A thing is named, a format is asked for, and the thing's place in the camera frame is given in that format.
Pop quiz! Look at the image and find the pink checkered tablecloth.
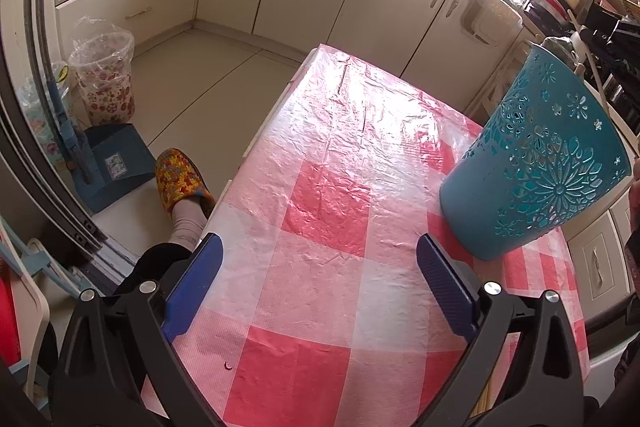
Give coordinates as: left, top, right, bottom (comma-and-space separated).
174, 46, 589, 426

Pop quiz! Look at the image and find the yellow floral slipper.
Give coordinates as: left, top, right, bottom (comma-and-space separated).
155, 147, 216, 218

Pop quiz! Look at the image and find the white hanging plastic container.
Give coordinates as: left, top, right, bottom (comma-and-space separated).
461, 0, 523, 46

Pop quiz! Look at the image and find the teal perforated plastic basket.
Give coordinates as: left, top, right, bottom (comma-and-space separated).
439, 46, 631, 260

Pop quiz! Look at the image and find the floral plastic trash bin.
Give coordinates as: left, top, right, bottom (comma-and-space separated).
67, 16, 136, 126

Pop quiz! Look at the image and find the blue dustpan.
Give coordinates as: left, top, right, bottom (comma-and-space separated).
72, 124, 155, 212

